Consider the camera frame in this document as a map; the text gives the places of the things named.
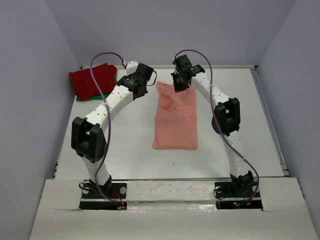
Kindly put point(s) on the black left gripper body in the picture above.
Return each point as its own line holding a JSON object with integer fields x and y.
{"x": 145, "y": 91}

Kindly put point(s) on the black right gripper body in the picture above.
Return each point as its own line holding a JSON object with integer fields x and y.
{"x": 179, "y": 85}

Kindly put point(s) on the salmon pink t-shirt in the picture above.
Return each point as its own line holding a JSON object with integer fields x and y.
{"x": 175, "y": 119}

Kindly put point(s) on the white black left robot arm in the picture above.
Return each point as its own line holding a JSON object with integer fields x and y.
{"x": 91, "y": 135}

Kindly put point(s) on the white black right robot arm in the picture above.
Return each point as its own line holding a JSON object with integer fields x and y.
{"x": 226, "y": 119}

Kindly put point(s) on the folded green t-shirt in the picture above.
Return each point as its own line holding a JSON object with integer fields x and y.
{"x": 86, "y": 90}

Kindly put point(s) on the folded dark red t-shirt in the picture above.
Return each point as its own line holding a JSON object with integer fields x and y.
{"x": 102, "y": 69}

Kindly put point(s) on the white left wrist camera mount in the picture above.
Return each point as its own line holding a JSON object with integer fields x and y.
{"x": 130, "y": 67}

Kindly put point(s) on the aluminium table edge rail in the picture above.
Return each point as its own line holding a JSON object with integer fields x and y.
{"x": 275, "y": 139}

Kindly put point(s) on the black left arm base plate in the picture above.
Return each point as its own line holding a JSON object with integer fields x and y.
{"x": 91, "y": 198}

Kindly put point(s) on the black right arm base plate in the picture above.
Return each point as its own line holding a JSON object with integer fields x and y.
{"x": 228, "y": 199}

